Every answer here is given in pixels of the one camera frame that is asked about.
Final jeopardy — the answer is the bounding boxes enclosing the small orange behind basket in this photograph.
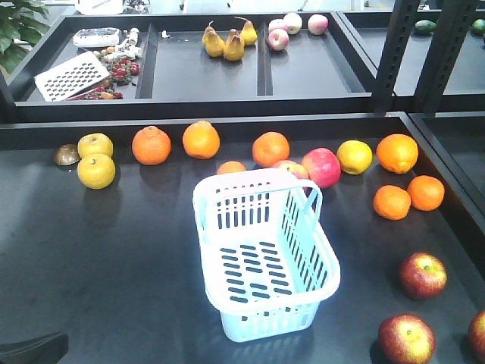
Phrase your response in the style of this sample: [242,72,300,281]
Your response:
[217,160,247,175]

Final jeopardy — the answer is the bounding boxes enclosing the yellow apple lower left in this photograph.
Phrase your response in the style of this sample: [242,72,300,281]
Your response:
[77,153,116,190]

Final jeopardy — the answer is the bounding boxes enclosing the pink red apple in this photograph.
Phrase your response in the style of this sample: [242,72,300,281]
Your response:
[272,159,309,179]
[302,147,341,189]

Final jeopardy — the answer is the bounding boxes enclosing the yellow apple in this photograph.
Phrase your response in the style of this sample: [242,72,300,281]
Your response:
[336,140,373,175]
[77,133,114,158]
[77,153,116,190]

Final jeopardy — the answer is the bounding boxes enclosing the white grater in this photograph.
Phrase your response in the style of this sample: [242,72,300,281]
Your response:
[34,52,110,102]

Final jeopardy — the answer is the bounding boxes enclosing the dark red apple edge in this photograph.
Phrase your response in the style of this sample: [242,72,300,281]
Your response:
[468,310,485,363]

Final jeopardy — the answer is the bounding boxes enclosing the yellow apple upper left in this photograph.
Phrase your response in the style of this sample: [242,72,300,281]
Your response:
[77,133,114,158]

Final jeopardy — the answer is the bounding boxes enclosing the black wooden produce stand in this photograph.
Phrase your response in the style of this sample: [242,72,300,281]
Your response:
[1,14,484,363]

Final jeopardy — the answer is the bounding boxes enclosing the pink red apple left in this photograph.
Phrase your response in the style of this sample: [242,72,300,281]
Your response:
[272,159,309,179]

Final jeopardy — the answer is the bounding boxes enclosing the bumpy orange left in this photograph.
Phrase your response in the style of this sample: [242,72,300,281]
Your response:
[132,126,171,165]

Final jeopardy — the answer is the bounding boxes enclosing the green potted plant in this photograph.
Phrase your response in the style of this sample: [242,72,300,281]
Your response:
[1,0,50,75]

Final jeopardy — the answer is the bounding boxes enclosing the small orange left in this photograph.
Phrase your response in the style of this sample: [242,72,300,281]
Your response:
[373,185,411,221]

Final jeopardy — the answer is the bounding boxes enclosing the avocados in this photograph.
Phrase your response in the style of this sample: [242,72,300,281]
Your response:
[413,18,485,36]

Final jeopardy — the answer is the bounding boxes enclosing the light blue plastic basket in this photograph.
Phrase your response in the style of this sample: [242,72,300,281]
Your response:
[192,168,341,342]

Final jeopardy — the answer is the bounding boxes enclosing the brown half shell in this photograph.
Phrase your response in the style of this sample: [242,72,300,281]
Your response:
[53,143,81,166]

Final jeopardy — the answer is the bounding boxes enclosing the red cherry tomatoes pile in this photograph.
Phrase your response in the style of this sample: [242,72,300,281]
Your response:
[68,47,141,101]

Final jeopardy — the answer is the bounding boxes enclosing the small orange right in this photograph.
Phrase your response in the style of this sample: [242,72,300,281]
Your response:
[406,175,445,212]

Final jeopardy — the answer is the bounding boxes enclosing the pink peaches back tray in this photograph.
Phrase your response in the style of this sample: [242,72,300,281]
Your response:
[267,12,329,52]

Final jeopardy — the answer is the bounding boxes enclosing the orange far left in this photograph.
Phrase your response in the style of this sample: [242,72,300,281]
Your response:
[252,131,290,168]

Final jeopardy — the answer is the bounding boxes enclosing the white electronic scale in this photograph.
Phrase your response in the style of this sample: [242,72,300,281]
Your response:
[73,27,121,48]

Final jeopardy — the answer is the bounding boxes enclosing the brown pears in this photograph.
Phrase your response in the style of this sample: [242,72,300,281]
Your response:
[202,17,258,61]

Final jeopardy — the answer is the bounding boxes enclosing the large orange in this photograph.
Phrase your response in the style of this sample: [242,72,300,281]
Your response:
[376,133,418,174]

